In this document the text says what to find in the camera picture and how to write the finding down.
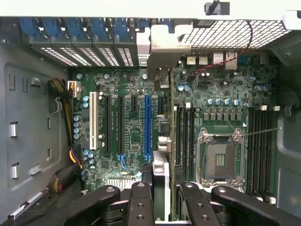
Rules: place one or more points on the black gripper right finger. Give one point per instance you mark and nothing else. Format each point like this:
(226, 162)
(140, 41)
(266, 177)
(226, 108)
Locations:
(197, 209)

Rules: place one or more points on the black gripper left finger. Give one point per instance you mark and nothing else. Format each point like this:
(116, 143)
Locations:
(141, 207)

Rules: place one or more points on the blue expansion slot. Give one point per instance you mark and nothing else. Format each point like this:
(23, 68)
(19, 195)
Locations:
(148, 127)

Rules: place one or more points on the long black expansion slot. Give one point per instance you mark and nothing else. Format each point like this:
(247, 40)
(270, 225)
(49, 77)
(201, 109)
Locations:
(121, 124)
(107, 124)

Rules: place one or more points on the white expansion slot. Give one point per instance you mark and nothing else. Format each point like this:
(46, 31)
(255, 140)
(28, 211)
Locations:
(93, 120)

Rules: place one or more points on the short black expansion slot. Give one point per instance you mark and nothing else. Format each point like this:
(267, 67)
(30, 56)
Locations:
(134, 103)
(161, 103)

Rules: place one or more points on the silver chipset heatsink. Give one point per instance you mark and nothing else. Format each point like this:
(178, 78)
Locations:
(117, 183)

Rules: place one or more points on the metal socket cover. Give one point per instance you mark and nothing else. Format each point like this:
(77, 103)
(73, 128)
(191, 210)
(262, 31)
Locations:
(222, 183)

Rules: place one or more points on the cpu socket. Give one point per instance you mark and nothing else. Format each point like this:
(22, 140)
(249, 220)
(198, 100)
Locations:
(219, 160)

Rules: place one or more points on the green motherboard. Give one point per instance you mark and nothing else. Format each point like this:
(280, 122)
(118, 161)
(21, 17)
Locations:
(136, 127)

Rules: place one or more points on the thin metal locking lever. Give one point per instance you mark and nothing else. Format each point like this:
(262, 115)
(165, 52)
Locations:
(261, 132)

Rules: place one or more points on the open black pc case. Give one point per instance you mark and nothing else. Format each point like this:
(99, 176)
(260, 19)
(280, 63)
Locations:
(289, 164)

